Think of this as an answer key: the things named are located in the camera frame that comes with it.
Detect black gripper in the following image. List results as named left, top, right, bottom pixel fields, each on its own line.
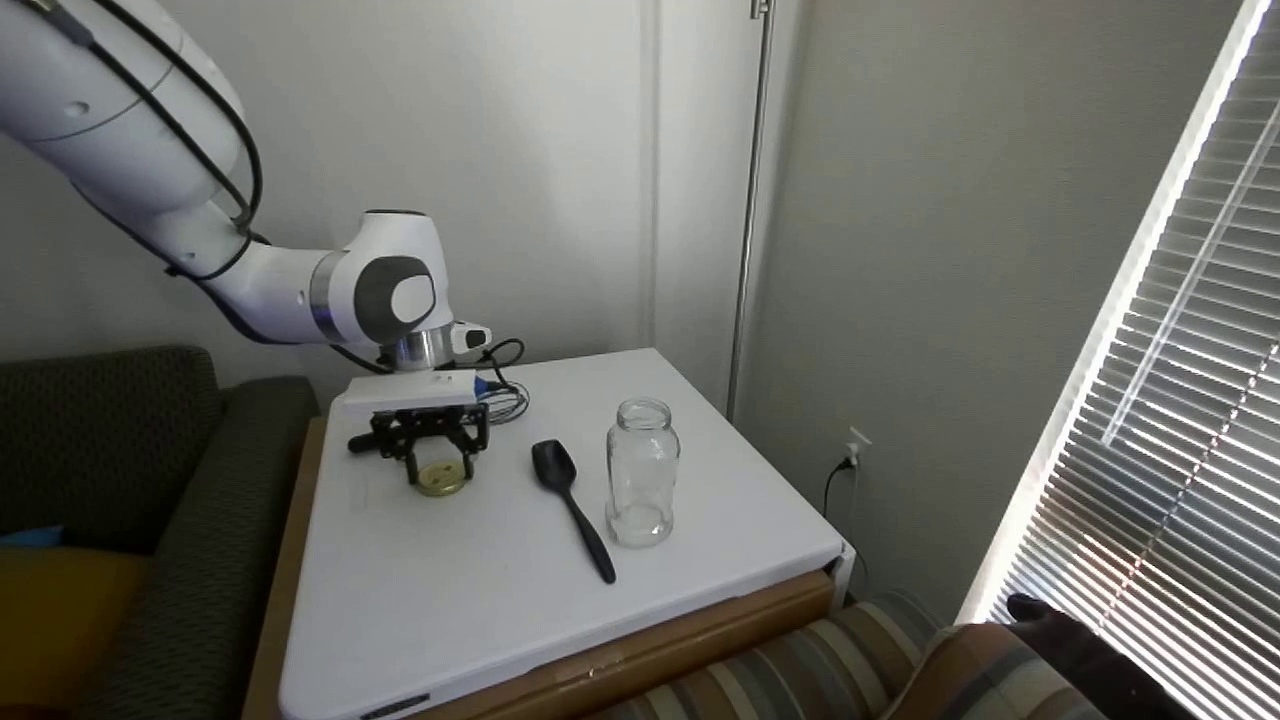
left=371, top=402, right=488, bottom=486

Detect gold metal jar lid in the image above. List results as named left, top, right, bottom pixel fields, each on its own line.
left=417, top=458, right=464, bottom=497

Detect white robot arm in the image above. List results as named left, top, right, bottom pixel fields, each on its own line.
left=0, top=0, right=491, bottom=497

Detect clear glass jar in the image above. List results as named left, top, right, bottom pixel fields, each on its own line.
left=608, top=398, right=679, bottom=548

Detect black plastic spoon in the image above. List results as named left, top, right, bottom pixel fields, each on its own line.
left=530, top=441, right=615, bottom=585

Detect white foam board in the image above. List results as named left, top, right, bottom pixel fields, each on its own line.
left=277, top=349, right=853, bottom=720

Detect dark grey sofa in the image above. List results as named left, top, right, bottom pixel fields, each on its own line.
left=0, top=349, right=315, bottom=720

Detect yellow cushion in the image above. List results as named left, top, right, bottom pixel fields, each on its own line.
left=0, top=548, right=149, bottom=715

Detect striped sofa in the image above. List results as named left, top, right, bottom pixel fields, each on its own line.
left=584, top=593, right=1204, bottom=720

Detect window blinds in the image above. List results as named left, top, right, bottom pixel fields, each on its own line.
left=960, top=0, right=1280, bottom=720

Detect black handled wire whisk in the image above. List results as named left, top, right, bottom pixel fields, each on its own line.
left=348, top=431, right=404, bottom=455

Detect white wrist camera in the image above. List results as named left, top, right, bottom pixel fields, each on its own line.
left=343, top=371, right=488, bottom=408

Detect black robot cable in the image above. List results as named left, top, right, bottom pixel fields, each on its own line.
left=468, top=334, right=530, bottom=427

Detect wall power outlet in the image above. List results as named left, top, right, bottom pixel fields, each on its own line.
left=845, top=422, right=870, bottom=467

